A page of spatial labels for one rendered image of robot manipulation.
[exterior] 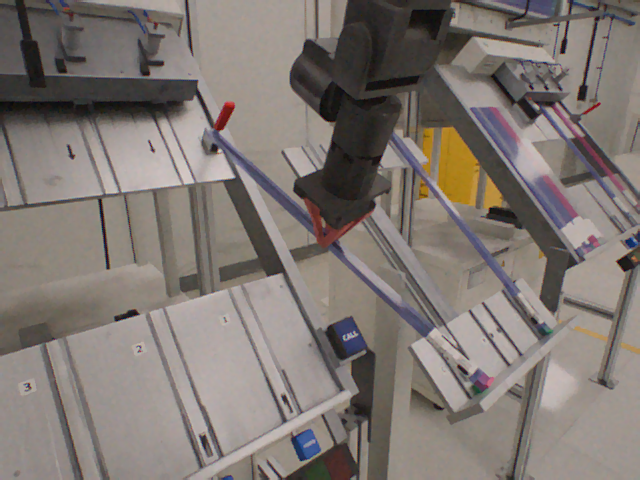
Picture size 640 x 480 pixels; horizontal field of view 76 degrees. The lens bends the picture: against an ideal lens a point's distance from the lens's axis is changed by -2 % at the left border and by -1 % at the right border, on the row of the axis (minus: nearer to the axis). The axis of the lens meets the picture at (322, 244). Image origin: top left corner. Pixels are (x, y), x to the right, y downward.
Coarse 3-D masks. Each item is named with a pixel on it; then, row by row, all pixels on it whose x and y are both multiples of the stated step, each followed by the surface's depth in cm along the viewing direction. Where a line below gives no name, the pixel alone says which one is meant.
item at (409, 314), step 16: (224, 144) 60; (240, 160) 59; (256, 176) 57; (272, 192) 56; (288, 208) 55; (304, 224) 54; (336, 240) 52; (336, 256) 52; (352, 256) 51; (352, 272) 51; (368, 272) 50; (384, 288) 49; (400, 304) 48; (416, 320) 47; (480, 368) 44; (480, 384) 43
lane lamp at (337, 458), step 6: (330, 456) 53; (336, 456) 53; (342, 456) 53; (330, 462) 52; (336, 462) 53; (342, 462) 53; (330, 468) 52; (336, 468) 52; (342, 468) 53; (348, 468) 53; (330, 474) 51; (336, 474) 52; (342, 474) 52; (348, 474) 52
